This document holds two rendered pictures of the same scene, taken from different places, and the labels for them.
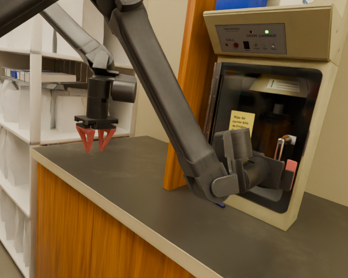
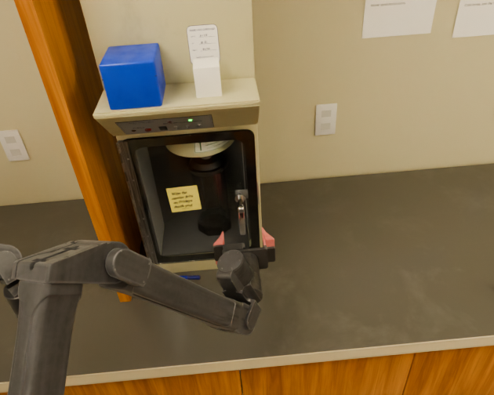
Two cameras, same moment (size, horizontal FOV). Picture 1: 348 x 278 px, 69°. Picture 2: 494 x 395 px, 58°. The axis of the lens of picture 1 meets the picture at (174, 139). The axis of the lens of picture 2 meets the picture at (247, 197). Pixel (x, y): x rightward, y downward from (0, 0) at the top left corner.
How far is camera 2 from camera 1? 0.63 m
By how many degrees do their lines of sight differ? 44
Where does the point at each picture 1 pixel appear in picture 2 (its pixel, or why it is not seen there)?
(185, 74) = (92, 183)
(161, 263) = (190, 377)
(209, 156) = (235, 309)
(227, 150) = (237, 286)
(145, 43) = (157, 283)
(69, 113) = not seen: outside the picture
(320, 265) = (304, 281)
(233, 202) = (205, 266)
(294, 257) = (286, 289)
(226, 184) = (253, 314)
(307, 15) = (236, 109)
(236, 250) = not seen: hidden behind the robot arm
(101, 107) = not seen: hidden behind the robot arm
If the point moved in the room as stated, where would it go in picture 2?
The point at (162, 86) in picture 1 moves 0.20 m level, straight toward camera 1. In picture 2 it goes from (185, 299) to (278, 371)
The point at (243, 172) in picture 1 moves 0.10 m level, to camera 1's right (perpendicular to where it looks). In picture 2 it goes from (255, 291) to (287, 265)
